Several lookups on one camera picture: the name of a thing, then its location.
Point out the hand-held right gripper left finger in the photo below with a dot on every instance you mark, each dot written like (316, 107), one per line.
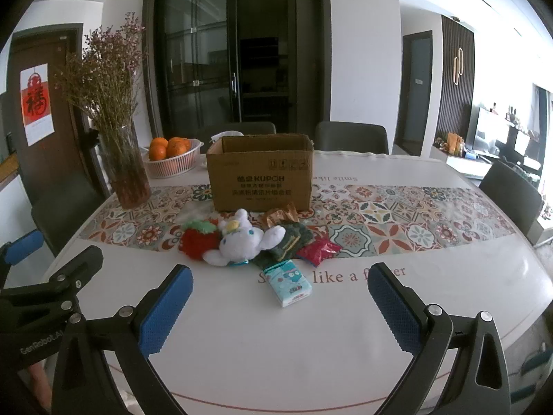
(166, 311)

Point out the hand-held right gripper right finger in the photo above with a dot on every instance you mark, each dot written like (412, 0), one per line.
(397, 311)

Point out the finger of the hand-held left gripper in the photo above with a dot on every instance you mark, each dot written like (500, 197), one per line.
(23, 245)
(80, 266)

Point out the red strawberry plush toy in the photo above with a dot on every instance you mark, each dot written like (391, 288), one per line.
(196, 242)

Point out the white plush toy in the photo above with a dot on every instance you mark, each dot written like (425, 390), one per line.
(235, 242)

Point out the dark red snack packet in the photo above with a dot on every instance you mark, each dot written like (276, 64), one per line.
(317, 250)

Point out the teal printed tissue pack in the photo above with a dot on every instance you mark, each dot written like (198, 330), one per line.
(287, 285)

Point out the brown cardboard box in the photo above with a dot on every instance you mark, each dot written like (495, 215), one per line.
(259, 173)

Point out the grey dining chair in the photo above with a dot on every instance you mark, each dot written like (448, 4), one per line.
(352, 136)
(65, 220)
(242, 129)
(512, 194)

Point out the glass vase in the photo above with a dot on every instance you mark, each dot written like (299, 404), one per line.
(125, 173)

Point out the patterned tablecloth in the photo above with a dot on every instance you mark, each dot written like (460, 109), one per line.
(276, 354)

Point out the white plastic fruit basket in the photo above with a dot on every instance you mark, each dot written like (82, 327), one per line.
(173, 166)

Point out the brown snack packet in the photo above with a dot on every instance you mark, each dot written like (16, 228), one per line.
(278, 216)

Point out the brown wooden door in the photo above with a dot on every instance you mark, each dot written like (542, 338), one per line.
(60, 95)

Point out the white television console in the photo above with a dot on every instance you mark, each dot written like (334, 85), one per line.
(466, 164)

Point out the white paper tissue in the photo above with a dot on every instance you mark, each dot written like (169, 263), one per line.
(224, 136)

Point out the dried purple flower bouquet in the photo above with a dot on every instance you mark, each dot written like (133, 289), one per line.
(108, 73)

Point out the flat screen television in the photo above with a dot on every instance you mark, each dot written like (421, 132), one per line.
(488, 132)

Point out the dark interior door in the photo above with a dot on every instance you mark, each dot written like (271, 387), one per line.
(414, 95)

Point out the dark glass sliding door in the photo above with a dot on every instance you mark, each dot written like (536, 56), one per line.
(203, 52)

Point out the red and white wall calendar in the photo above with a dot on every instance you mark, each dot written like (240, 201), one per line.
(36, 103)

